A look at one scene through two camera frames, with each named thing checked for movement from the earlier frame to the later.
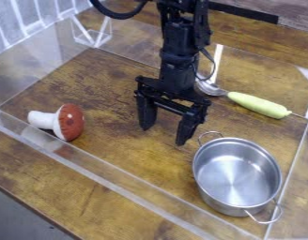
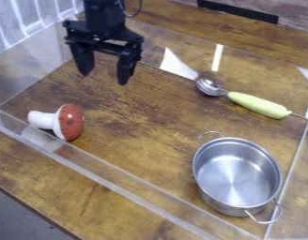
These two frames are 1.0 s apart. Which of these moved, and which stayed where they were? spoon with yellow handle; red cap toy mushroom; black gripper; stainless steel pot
Moved: black gripper
Stayed: stainless steel pot; red cap toy mushroom; spoon with yellow handle
